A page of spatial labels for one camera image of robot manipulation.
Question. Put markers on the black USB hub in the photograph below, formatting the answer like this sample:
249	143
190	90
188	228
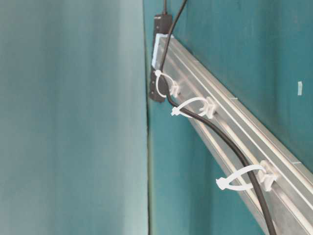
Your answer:
162	24

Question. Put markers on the teal table cloth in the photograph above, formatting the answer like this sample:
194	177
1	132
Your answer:
85	151

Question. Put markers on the silver aluminium rail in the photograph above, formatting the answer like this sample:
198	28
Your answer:
288	184

